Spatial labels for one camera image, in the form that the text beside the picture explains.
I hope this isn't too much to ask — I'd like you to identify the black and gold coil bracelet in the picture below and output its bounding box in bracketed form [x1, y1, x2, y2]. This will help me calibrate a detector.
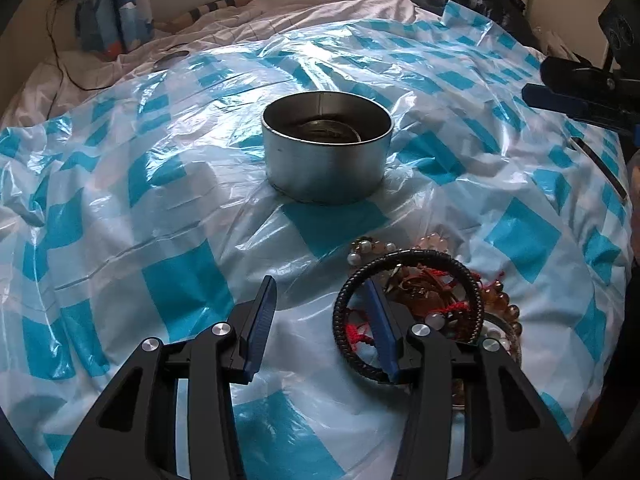
[332, 249, 485, 385]

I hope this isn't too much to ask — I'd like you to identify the amber bead bracelet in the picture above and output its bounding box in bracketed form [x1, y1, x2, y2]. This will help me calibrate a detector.
[470, 271, 524, 361]

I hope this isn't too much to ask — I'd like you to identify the round silver metal tin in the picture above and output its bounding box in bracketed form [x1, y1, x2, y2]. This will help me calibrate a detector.
[262, 91, 394, 205]

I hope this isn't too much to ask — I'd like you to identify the smartphone on bed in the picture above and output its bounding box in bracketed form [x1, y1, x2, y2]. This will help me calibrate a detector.
[570, 136, 628, 202]

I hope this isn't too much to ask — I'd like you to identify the black plastic bag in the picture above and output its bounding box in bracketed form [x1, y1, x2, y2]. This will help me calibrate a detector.
[451, 0, 540, 50]

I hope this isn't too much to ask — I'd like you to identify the blue white checkered plastic sheet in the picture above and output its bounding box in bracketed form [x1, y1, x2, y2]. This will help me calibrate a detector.
[1, 4, 632, 479]

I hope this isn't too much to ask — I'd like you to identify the round silver tin lid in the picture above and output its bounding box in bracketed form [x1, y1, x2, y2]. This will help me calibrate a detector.
[153, 50, 190, 72]

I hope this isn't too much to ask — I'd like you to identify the striped pillow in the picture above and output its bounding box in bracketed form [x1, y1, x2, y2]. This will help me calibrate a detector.
[155, 0, 253, 34]

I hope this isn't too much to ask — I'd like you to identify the white bed sheet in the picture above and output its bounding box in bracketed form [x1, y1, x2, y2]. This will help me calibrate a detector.
[1, 0, 439, 127]

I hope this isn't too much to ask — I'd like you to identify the blue cartoon curtain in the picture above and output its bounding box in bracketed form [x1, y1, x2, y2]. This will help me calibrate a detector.
[75, 0, 154, 61]

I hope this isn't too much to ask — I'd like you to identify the red woven cord bracelet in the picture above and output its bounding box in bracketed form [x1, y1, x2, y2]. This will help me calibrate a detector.
[344, 263, 507, 356]

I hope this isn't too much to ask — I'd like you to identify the pink and pearl bead bracelet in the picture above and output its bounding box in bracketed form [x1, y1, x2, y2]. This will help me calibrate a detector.
[347, 233, 469, 273]

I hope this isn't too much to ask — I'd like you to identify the black charger cable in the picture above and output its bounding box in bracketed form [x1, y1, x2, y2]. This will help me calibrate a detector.
[45, 0, 132, 92]

